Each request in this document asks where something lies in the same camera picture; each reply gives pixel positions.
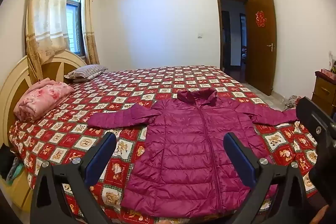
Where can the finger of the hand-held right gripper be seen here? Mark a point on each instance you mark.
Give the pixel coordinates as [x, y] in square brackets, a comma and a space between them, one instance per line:
[308, 113]

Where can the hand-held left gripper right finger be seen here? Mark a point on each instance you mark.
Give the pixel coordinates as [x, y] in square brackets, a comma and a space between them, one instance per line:
[240, 158]

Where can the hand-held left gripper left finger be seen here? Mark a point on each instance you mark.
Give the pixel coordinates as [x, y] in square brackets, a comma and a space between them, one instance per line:
[98, 158]

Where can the purple puffer jacket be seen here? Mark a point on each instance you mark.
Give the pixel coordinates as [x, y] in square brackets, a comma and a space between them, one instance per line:
[197, 148]

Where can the pile of clothes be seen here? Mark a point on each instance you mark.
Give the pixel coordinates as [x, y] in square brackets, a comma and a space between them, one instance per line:
[291, 102]

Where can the brown wooden cabinet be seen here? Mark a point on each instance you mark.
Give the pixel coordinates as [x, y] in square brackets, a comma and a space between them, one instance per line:
[324, 92]

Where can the red patterned bedsheet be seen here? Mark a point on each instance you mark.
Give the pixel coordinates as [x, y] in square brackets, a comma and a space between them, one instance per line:
[78, 121]

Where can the pink box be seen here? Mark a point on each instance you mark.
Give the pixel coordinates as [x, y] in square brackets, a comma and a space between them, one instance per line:
[328, 72]

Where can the brown wooden door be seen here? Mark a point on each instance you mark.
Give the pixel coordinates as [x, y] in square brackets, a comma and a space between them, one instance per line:
[260, 61]

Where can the pink folded blanket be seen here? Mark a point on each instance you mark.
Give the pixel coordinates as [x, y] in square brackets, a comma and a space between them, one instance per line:
[42, 98]

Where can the teal cloth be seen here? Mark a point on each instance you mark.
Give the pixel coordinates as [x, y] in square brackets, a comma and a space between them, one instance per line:
[15, 170]

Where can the cream bedside cabinet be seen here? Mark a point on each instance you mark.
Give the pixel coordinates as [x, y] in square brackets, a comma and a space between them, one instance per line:
[18, 192]

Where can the striped pillow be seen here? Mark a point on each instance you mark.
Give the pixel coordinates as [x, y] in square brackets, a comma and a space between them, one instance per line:
[85, 72]

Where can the black bag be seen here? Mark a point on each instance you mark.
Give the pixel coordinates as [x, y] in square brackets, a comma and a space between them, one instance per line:
[6, 161]

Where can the red paper door decoration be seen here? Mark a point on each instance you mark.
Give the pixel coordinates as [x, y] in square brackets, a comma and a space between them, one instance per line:
[261, 18]

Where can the cream wooden headboard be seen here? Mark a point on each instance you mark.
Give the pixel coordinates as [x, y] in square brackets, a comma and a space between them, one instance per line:
[10, 87]

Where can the narrow cream floral curtain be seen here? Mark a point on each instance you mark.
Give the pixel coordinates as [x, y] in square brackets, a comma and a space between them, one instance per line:
[89, 24]

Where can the window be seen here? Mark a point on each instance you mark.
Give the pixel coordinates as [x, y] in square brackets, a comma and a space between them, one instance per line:
[74, 16]

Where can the wide cream floral curtain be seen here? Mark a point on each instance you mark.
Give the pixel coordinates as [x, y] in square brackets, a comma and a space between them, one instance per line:
[47, 16]

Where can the dark wooden door frame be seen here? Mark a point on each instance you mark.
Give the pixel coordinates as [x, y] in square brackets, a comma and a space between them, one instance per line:
[218, 29]

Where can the white wall switch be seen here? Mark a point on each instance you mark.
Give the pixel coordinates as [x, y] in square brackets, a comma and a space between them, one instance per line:
[200, 35]

